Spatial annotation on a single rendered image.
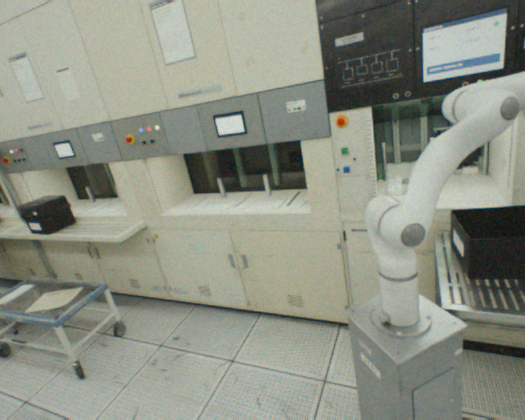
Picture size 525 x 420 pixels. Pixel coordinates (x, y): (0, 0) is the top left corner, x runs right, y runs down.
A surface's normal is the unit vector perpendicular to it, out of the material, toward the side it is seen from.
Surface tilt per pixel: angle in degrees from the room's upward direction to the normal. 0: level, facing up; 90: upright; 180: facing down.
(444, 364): 90
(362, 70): 90
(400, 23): 90
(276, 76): 90
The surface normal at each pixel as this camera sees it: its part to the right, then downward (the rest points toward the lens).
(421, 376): 0.36, 0.25
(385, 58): -0.39, 0.38
